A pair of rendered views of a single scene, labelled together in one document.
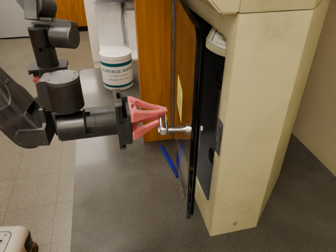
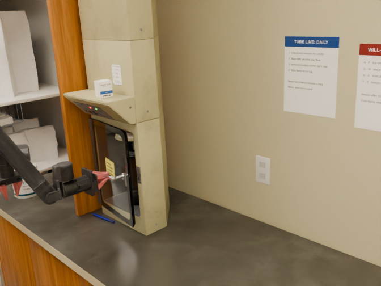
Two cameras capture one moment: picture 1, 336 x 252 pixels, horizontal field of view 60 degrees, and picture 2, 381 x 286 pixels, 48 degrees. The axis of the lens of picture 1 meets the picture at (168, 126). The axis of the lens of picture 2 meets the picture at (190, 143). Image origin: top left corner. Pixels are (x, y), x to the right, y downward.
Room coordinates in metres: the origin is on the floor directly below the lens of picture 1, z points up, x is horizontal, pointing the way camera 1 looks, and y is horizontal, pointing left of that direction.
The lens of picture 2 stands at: (-1.05, 0.53, 1.81)
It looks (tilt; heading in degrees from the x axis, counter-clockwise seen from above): 17 degrees down; 329
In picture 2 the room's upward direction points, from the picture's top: 3 degrees counter-clockwise
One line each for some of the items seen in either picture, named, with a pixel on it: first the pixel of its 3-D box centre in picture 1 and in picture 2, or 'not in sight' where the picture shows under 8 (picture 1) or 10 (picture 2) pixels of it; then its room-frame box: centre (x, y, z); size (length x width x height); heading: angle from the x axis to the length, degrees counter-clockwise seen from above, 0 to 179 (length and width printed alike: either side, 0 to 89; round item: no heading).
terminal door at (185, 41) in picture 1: (181, 104); (111, 171); (0.55, -0.03, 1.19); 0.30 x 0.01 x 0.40; 5
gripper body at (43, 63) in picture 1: (46, 57); (7, 171); (0.77, 0.34, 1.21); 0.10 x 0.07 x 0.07; 103
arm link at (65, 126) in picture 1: (72, 121); (67, 186); (0.45, 0.18, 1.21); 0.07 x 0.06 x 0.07; 102
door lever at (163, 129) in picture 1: (171, 119); (113, 175); (0.47, -0.01, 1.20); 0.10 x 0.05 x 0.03; 5
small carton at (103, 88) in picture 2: not in sight; (103, 88); (0.49, -0.01, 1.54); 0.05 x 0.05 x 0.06; 1
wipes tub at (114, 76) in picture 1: (117, 68); (25, 180); (1.16, 0.22, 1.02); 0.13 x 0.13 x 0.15
